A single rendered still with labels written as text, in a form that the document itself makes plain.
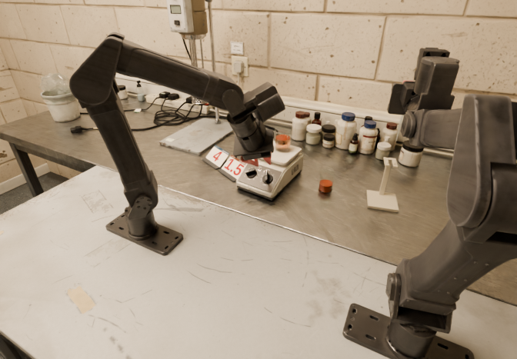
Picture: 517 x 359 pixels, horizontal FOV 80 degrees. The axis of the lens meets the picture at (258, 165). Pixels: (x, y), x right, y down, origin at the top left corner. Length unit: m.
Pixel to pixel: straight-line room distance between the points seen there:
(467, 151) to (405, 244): 0.52
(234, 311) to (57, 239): 0.48
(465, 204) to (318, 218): 0.55
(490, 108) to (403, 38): 0.93
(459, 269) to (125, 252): 0.65
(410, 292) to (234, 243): 0.40
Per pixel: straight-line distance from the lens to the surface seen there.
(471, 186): 0.32
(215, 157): 1.08
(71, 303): 0.74
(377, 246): 0.80
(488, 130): 0.33
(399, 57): 1.26
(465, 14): 1.25
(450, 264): 0.42
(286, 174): 0.91
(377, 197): 0.94
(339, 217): 0.85
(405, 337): 0.59
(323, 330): 0.63
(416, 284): 0.51
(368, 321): 0.65
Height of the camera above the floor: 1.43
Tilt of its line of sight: 30 degrees down
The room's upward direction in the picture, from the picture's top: straight up
